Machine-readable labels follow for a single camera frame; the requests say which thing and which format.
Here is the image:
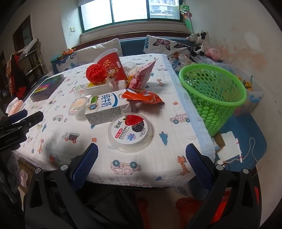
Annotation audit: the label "pink plush toy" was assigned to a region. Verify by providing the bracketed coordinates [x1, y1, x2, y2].
[205, 47, 223, 61]

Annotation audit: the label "beige printed cloth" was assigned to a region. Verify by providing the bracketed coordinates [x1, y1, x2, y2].
[178, 53, 195, 66]

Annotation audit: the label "white foam block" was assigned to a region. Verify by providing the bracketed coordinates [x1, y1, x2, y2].
[221, 131, 237, 151]

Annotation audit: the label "small clear pudding cup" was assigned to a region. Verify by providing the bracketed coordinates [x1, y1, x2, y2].
[68, 96, 87, 116]

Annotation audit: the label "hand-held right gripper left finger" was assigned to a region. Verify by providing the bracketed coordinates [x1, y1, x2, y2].
[25, 143, 99, 229]

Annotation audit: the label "pink snack bag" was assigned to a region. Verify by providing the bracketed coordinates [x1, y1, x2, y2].
[128, 58, 159, 89]

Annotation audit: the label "red woven ball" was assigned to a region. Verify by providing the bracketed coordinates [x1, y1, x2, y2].
[86, 63, 108, 84]

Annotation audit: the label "red plastic bag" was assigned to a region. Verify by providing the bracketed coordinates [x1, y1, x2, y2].
[176, 186, 261, 229]

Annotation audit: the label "blue floor mat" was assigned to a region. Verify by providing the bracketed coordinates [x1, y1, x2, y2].
[211, 114, 267, 173]

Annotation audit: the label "round yogurt tub berry lid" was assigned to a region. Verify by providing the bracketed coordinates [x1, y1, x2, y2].
[108, 112, 153, 153]

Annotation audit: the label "green framed window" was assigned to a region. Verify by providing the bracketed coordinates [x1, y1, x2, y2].
[78, 0, 184, 32]

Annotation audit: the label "white milk carton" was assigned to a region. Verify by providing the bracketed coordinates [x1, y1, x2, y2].
[84, 89, 132, 126]

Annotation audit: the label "red black hanging clothes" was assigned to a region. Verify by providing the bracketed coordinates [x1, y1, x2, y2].
[7, 53, 29, 99]

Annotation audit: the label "green plastic basket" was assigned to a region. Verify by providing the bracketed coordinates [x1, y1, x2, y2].
[178, 64, 247, 137]

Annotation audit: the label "brown cardboard piece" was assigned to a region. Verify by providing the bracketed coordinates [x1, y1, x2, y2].
[211, 132, 225, 154]

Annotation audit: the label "white marker stick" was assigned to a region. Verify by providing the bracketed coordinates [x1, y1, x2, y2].
[235, 138, 243, 163]

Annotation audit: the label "white pillow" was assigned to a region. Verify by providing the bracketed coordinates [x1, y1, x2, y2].
[73, 38, 124, 66]

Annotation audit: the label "grey white plush toy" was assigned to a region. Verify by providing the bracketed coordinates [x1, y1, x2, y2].
[186, 33, 200, 44]

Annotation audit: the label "pale pink packet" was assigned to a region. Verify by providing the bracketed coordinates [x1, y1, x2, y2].
[5, 97, 24, 116]

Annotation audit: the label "yellow toy truck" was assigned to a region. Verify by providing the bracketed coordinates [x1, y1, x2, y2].
[242, 75, 254, 91]

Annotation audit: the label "grey patterned cushion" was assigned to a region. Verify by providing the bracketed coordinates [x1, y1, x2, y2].
[191, 53, 223, 65]

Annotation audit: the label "butterfly print pillow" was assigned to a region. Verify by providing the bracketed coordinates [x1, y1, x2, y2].
[143, 35, 194, 71]

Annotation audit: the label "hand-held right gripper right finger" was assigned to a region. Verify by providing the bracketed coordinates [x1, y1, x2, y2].
[185, 143, 261, 229]

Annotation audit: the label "white cord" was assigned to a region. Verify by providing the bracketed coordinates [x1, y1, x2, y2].
[222, 138, 260, 165]

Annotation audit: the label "clear plastic cup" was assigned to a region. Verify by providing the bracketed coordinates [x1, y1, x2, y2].
[122, 62, 137, 74]

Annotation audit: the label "dark colourful printed box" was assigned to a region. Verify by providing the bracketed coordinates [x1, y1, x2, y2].
[30, 74, 65, 103]

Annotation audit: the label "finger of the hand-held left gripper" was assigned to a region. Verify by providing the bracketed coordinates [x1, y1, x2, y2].
[8, 109, 29, 122]
[13, 111, 44, 133]

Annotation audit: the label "colourful pinwheel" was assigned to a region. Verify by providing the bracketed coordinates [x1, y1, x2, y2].
[179, 3, 194, 33]

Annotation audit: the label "white paper sheet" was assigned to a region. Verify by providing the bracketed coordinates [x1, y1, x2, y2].
[217, 144, 241, 164]

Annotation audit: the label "blue sofa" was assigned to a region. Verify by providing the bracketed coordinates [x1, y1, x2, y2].
[51, 36, 194, 74]

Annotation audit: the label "cow plush toy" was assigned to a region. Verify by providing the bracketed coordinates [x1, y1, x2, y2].
[191, 30, 210, 56]

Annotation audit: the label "metal shelf rack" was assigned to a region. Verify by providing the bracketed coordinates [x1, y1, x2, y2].
[13, 38, 48, 82]

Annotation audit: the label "clear plastic storage bin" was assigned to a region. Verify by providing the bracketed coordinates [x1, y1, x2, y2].
[216, 63, 265, 115]

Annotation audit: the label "red paper cup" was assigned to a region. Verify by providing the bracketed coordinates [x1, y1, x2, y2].
[94, 48, 128, 82]

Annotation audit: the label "orange snack wrapper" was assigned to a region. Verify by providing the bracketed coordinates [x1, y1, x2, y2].
[122, 88, 165, 104]

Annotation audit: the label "butterfly print cushion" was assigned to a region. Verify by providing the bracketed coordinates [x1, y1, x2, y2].
[52, 53, 88, 74]

